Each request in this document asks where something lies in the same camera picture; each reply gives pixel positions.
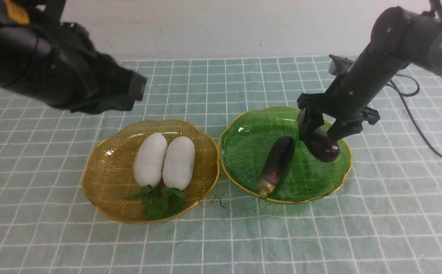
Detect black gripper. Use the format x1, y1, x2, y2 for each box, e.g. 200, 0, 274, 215
296, 85, 380, 142
68, 54, 147, 115

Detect dark purple eggplant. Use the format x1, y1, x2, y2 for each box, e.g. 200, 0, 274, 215
299, 127, 340, 162

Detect purple eggplant with pale stem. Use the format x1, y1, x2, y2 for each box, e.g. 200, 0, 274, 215
258, 136, 296, 198

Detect white radish with leaves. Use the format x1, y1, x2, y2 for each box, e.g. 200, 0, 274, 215
125, 133, 168, 201

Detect white radish green leaves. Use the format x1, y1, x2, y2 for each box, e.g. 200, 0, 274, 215
142, 136, 195, 220

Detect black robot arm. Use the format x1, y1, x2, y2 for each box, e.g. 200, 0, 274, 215
297, 6, 442, 141
0, 0, 148, 115

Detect green glass plate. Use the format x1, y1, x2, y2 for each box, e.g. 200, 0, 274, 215
218, 106, 353, 204

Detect amber glass plate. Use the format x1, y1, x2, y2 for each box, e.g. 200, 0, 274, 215
82, 119, 221, 224

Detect green checkered tablecloth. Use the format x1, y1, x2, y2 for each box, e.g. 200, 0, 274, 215
0, 57, 442, 274

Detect dark wrist camera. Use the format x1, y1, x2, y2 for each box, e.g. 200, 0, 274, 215
328, 54, 354, 76

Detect black cable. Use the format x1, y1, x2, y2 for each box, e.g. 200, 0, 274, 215
386, 72, 442, 164

